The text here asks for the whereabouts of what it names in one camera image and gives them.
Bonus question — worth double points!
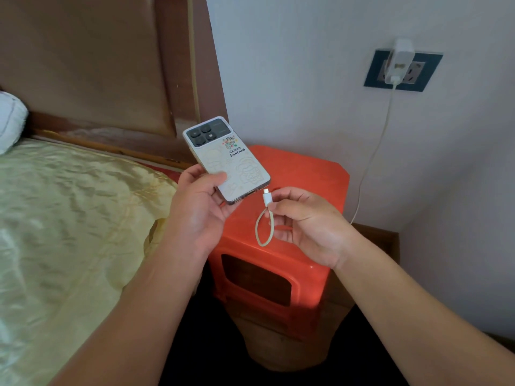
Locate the dark blue wall socket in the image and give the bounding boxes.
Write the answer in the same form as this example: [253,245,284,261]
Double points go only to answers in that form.
[364,49,444,93]

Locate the white wall charger adapter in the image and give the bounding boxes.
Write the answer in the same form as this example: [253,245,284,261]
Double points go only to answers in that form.
[384,38,416,86]

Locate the white charging cable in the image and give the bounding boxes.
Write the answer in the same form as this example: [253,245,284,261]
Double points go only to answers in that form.
[255,74,399,247]

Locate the white pillow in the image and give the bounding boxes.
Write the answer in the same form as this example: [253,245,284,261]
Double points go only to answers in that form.
[0,91,29,155]

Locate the brown padded wooden headboard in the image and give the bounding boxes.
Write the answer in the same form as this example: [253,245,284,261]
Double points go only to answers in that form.
[0,0,229,170]

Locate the person's right hand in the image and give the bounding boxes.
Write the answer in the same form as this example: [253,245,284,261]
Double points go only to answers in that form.
[267,187,365,271]

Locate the shiny yellow-green bed sheet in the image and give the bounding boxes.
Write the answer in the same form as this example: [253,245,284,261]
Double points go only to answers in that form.
[0,137,179,386]

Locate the person's left forearm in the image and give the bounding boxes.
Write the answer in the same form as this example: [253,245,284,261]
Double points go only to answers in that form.
[48,237,208,386]

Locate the orange plastic stool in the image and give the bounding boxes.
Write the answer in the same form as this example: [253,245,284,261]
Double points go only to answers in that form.
[207,145,350,342]

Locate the person's right forearm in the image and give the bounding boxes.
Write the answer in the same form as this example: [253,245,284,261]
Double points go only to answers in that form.
[333,232,515,386]

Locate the person's left hand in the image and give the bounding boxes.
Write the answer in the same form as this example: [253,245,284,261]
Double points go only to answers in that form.
[166,164,242,258]

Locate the white smartphone with cartoon case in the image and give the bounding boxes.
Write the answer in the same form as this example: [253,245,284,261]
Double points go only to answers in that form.
[182,116,271,206]

